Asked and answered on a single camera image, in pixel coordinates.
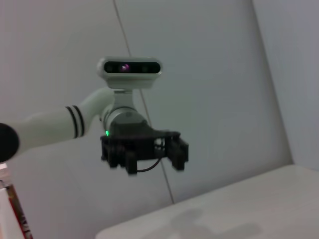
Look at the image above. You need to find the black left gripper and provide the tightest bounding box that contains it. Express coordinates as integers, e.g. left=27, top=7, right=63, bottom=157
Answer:
left=101, top=121, right=189, bottom=175

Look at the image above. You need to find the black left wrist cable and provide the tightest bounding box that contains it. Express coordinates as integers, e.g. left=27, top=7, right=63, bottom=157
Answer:
left=136, top=156, right=163, bottom=173

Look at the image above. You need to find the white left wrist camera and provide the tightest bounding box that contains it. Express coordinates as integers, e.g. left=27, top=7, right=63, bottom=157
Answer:
left=97, top=56, right=163, bottom=95

